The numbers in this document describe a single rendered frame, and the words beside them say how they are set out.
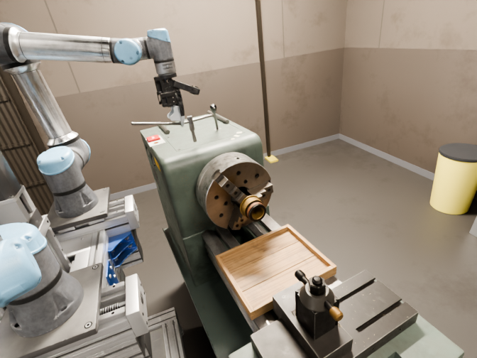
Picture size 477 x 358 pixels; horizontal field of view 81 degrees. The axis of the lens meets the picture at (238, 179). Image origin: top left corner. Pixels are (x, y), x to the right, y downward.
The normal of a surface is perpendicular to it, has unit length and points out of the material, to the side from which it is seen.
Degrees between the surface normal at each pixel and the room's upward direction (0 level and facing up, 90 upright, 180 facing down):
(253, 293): 0
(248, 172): 90
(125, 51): 90
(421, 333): 0
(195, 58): 90
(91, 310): 0
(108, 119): 90
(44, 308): 73
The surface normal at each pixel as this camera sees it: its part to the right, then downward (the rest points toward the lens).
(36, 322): 0.33, 0.12
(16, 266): 0.58, -0.15
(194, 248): 0.44, 0.38
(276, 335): -0.11, -0.87
